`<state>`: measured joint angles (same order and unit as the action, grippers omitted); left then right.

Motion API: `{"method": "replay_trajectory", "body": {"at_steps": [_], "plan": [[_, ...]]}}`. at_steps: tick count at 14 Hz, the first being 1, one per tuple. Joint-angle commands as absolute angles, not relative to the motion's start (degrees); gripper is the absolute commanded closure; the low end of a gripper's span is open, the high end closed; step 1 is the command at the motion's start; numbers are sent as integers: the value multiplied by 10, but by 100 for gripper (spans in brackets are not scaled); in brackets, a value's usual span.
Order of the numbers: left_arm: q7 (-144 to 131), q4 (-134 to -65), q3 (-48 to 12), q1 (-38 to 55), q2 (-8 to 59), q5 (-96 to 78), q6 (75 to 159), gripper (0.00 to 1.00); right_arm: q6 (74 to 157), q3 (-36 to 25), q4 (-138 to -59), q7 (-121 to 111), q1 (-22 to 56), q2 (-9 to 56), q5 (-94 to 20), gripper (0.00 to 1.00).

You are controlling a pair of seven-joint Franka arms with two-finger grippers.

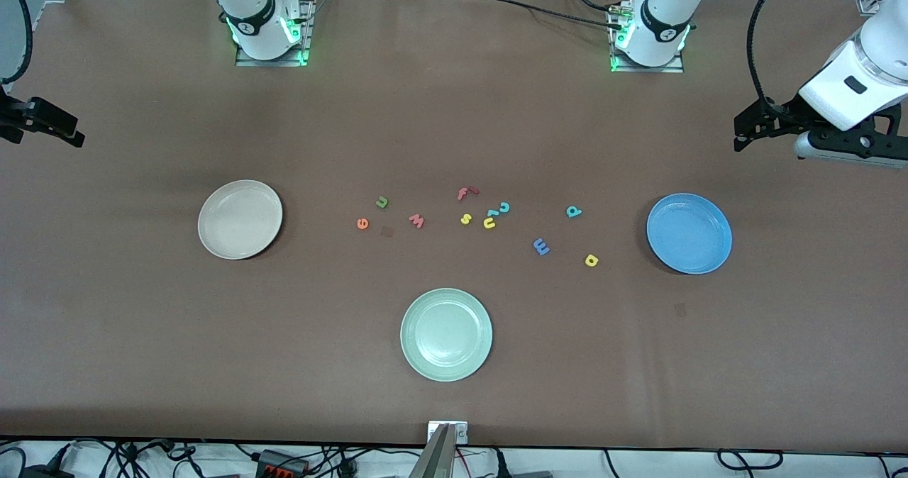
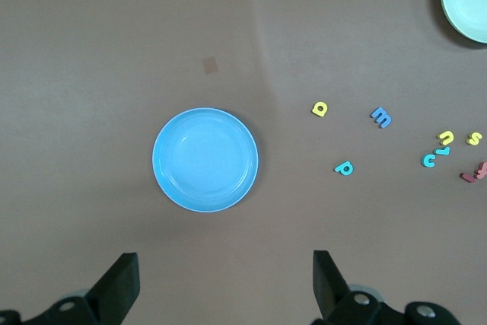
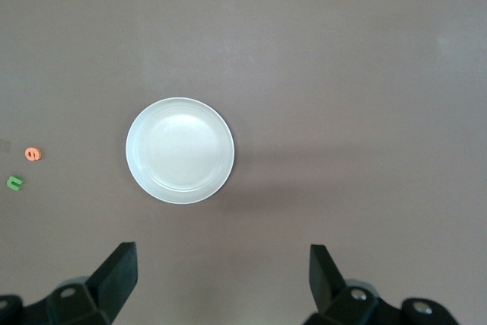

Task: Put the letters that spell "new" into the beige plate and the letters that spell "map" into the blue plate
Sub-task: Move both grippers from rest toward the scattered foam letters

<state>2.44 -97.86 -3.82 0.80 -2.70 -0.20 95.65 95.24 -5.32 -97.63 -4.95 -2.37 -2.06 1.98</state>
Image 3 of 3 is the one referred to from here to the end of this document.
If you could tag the green foam letter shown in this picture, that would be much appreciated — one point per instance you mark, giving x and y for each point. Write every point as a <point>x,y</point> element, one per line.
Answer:
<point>10,184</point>

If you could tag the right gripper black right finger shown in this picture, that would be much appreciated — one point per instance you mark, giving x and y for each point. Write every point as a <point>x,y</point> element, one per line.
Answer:
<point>327,287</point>

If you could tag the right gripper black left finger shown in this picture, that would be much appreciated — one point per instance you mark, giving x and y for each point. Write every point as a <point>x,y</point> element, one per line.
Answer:
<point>110,287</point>

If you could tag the beige round plate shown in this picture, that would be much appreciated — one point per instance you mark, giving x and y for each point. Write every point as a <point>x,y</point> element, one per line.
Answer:
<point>179,150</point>

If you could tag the orange foam letter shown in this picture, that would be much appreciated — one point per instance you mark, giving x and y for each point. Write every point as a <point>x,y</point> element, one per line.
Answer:
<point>27,154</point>

